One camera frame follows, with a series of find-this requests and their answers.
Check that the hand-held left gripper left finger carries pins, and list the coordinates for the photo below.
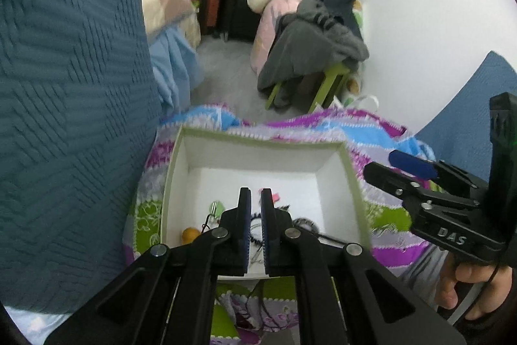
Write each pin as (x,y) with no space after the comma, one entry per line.
(244,223)

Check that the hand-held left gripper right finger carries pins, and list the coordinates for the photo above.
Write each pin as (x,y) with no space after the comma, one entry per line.
(266,223)

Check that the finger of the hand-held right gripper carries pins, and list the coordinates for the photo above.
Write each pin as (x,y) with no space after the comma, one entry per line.
(412,164)
(387,177)

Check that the orange gourd ornament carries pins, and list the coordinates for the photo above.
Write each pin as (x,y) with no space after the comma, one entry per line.
(190,235)

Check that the white box with green rim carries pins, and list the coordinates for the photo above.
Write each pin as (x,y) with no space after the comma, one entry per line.
(210,155)

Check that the person's right hand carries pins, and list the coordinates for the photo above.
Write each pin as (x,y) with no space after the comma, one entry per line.
(464,288)

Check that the pink hair clip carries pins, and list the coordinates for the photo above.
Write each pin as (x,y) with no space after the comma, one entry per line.
(275,198)

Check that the colourful striped blanket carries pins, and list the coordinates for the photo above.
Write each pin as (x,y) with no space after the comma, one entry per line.
(375,215)

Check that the black hair stick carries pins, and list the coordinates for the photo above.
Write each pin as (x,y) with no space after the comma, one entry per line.
(323,236)

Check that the grey trousers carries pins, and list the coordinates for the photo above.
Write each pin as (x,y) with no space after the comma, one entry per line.
(422,268)

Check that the blue quilted cloth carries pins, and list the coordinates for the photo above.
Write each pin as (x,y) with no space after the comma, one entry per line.
(72,106)
(468,114)

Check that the green stool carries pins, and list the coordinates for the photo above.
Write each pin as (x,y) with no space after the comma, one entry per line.
(329,84)

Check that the light blue cloth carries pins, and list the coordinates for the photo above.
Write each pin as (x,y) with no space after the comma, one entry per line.
(173,62)

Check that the black suitcase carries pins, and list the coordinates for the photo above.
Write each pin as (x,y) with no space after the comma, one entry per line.
(240,11)

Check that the orange suitcase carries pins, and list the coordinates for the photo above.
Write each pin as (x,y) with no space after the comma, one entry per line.
(206,9)

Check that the pink plush blanket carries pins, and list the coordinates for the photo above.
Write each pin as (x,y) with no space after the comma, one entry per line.
(163,5)

